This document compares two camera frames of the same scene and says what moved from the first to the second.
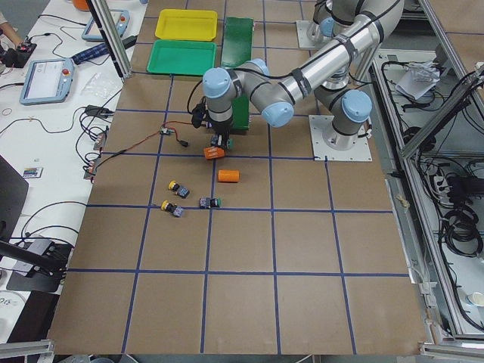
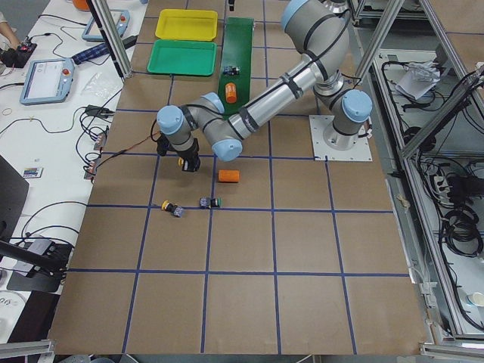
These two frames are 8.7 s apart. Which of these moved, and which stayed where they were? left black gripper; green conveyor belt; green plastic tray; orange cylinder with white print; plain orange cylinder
Moved: orange cylinder with white print; left black gripper
Stayed: green conveyor belt; plain orange cylinder; green plastic tray
